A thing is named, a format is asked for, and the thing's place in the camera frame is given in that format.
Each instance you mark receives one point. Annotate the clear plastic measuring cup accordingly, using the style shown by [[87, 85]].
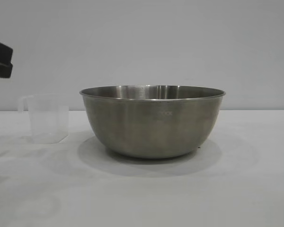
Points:
[[48, 118]]

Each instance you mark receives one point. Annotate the stainless steel mixing bowl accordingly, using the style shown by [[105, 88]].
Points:
[[151, 125]]

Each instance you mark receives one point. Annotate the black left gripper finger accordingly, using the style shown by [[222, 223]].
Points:
[[1, 52], [1, 70]]

